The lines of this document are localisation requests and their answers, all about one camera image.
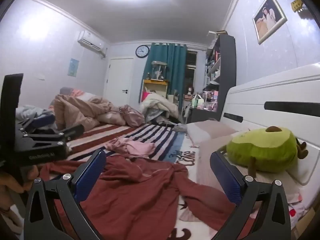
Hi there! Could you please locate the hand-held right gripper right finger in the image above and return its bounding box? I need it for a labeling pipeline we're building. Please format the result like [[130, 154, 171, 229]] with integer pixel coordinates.
[[209, 151, 292, 240]]

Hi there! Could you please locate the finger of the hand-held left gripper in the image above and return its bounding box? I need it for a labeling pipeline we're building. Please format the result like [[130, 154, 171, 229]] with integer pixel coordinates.
[[19, 124, 84, 145], [16, 115, 55, 130]]

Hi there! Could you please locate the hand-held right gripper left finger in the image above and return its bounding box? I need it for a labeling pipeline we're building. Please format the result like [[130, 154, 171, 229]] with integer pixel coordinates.
[[24, 149, 107, 240]]

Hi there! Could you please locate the dark red garment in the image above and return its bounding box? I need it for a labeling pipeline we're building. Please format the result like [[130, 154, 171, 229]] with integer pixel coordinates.
[[37, 154, 240, 240]]

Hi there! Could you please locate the person's left forearm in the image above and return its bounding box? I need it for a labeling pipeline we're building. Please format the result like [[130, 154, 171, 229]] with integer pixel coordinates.
[[0, 192, 25, 235]]

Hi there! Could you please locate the person's left hand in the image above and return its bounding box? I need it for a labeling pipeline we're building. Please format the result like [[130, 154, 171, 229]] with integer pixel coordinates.
[[0, 166, 40, 210]]

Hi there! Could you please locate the light blue cloth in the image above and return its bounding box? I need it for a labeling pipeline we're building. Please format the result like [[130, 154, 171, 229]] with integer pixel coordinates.
[[16, 105, 54, 120]]

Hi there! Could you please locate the beige duvet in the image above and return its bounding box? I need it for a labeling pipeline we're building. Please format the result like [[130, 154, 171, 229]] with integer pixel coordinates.
[[51, 94, 127, 130]]

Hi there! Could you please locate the dusty pink pillow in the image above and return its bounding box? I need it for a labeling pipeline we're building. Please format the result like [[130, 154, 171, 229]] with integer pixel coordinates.
[[197, 130, 303, 203]]

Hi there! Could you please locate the green avocado plush toy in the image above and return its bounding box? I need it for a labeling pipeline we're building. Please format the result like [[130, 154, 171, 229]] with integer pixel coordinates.
[[217, 126, 307, 178]]

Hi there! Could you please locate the light pink pillow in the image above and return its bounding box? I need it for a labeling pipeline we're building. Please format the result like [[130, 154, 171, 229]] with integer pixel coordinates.
[[186, 120, 238, 147]]

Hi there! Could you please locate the pink garment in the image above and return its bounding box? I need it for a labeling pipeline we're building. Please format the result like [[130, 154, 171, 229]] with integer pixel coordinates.
[[105, 137, 163, 159]]

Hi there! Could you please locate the pink satin cloth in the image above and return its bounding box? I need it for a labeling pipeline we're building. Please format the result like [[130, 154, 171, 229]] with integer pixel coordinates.
[[119, 105, 145, 127]]

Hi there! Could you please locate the dark desk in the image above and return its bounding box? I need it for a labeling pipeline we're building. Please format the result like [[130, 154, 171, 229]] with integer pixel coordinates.
[[184, 105, 222, 124]]

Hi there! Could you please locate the white door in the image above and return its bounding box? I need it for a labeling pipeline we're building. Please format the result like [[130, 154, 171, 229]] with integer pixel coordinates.
[[104, 57, 135, 103]]

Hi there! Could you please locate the striped fleece blanket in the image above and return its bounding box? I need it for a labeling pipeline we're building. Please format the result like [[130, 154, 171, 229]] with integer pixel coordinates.
[[50, 122, 253, 240]]

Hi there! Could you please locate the pink floral bedsheet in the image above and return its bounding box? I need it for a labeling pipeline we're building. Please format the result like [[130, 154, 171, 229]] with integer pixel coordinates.
[[287, 191, 303, 217]]

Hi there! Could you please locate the white headboard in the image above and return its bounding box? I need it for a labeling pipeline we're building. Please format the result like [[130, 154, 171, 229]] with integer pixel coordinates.
[[220, 64, 320, 188]]

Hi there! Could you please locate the white comforter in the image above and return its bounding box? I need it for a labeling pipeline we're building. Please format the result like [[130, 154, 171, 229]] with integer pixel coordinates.
[[140, 92, 180, 124]]

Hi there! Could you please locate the white air conditioner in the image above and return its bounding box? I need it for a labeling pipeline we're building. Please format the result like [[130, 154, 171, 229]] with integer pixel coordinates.
[[77, 30, 107, 58]]

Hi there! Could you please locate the yellow cabinet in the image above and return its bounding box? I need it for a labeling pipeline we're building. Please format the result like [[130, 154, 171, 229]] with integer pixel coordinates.
[[141, 79, 170, 103]]

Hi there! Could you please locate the dark bookshelf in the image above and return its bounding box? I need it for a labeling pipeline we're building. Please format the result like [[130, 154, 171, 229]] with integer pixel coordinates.
[[204, 34, 237, 122]]

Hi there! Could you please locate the glass display case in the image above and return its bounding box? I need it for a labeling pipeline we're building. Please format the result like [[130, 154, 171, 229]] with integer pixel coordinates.
[[151, 61, 167, 81]]

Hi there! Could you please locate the window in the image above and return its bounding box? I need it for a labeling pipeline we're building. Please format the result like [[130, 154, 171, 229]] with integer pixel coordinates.
[[185, 51, 198, 90]]

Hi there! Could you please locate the teal curtain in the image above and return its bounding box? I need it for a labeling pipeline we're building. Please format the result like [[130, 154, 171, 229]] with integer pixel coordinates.
[[142, 42, 188, 105]]

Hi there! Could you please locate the yellow ukulele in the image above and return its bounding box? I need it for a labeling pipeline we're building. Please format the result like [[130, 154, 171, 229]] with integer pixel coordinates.
[[290, 0, 304, 12]]

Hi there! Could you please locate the light blue wall poster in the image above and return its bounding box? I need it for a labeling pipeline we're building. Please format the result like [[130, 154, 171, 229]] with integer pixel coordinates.
[[67, 58, 80, 77]]

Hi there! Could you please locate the round wall clock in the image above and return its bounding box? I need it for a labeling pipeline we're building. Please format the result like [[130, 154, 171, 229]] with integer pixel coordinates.
[[135, 45, 150, 59]]

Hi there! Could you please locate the framed wall photo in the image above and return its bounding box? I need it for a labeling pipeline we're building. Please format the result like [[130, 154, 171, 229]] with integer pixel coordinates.
[[252, 0, 287, 45]]

